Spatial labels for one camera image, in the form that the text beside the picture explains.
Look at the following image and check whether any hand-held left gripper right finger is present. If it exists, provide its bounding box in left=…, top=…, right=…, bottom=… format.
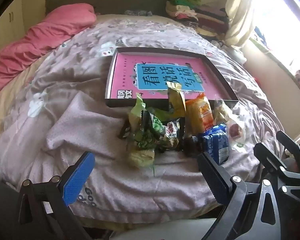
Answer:
left=197, top=152, right=282, bottom=240

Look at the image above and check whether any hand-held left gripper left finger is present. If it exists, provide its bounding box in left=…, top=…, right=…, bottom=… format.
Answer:
left=17, top=151, right=96, bottom=240

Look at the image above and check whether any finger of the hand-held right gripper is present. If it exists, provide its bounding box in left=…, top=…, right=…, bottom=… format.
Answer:
left=254, top=142, right=300, bottom=202
left=276, top=131, right=300, bottom=178

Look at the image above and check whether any blue cookie packet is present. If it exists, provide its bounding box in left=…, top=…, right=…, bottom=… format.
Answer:
left=201, top=123, right=230, bottom=165

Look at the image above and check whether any clear round biscuit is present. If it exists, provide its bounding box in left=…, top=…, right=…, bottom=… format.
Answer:
left=226, top=120, right=246, bottom=150

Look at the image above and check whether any orange snack packet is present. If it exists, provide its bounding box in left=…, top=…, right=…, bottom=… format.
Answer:
left=185, top=92, right=214, bottom=133

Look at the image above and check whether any clear pale pastry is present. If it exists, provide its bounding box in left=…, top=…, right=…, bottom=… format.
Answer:
left=213, top=99, right=237, bottom=125

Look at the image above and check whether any green pea snack packet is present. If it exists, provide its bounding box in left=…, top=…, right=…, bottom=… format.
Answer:
left=120, top=110, right=169, bottom=153

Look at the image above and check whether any yellow snack packet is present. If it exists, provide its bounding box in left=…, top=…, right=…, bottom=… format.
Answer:
left=166, top=84, right=187, bottom=118

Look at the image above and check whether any light green snack packet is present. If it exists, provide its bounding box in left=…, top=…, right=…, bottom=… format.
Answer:
left=129, top=94, right=150, bottom=130

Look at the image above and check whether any dark shallow cardboard box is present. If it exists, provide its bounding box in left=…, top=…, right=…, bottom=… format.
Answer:
left=104, top=47, right=239, bottom=108

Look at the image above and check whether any dark blue snack packet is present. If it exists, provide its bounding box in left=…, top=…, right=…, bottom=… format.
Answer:
left=181, top=135, right=203, bottom=157

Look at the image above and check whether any pale green crinkled packet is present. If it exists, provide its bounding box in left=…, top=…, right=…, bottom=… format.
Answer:
left=126, top=149, right=157, bottom=170

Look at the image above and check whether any white crumpled cloth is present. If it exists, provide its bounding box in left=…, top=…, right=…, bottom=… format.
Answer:
left=230, top=46, right=247, bottom=64

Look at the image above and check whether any beige bed sheet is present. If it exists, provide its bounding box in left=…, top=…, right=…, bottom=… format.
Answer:
left=0, top=62, right=40, bottom=135

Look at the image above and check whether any pink book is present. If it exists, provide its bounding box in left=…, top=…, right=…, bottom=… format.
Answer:
left=110, top=53, right=229, bottom=100

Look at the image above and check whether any window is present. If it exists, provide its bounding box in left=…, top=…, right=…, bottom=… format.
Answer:
left=250, top=0, right=300, bottom=64

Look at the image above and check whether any cream curtain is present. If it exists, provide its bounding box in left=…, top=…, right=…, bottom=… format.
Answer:
left=225, top=0, right=273, bottom=47

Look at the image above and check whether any pink quilt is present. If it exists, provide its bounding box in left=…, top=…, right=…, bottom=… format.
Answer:
left=0, top=4, right=97, bottom=100

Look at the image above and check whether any pile of folded clothes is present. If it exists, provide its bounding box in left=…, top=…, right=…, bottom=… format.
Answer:
left=165, top=0, right=230, bottom=40

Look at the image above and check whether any dark floral pillow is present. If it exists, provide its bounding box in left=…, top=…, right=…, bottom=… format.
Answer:
left=124, top=9, right=152, bottom=16

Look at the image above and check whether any cream wardrobe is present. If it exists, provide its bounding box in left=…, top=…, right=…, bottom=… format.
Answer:
left=0, top=0, right=24, bottom=48

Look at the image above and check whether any grey headboard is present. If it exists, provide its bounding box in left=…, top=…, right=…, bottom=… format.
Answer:
left=44, top=0, right=175, bottom=18

